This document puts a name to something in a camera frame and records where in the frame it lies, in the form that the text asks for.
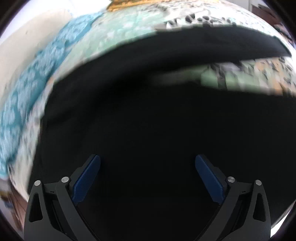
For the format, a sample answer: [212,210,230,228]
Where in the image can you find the black pants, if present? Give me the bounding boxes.
[29,25,295,240]

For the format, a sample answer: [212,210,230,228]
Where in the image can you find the floral leaf bedsheet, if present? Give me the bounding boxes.
[9,0,296,186]

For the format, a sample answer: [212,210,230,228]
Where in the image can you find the teal patterned pillow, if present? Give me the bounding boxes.
[1,11,103,179]

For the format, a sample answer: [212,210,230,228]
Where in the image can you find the orange green patterned pillow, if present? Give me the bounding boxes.
[107,0,148,11]

